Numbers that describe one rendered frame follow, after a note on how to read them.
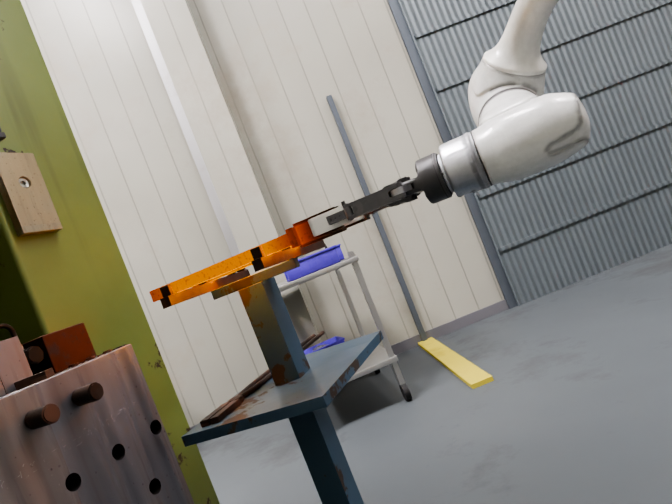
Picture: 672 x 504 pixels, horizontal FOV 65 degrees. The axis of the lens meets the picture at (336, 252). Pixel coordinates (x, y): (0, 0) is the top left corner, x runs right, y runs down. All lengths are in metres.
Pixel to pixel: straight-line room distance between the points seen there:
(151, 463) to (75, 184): 0.66
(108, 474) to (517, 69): 0.88
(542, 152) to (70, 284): 0.93
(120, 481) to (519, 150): 0.78
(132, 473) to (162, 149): 3.58
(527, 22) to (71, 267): 0.98
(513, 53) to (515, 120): 0.14
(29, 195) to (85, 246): 0.16
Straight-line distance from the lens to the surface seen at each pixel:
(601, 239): 4.67
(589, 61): 4.88
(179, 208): 4.26
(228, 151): 3.95
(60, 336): 0.99
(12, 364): 0.94
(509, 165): 0.80
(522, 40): 0.91
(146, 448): 0.98
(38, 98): 1.40
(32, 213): 1.21
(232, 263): 0.97
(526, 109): 0.82
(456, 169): 0.81
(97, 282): 1.26
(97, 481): 0.92
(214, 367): 4.26
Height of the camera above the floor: 0.93
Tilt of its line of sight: level
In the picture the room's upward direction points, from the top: 22 degrees counter-clockwise
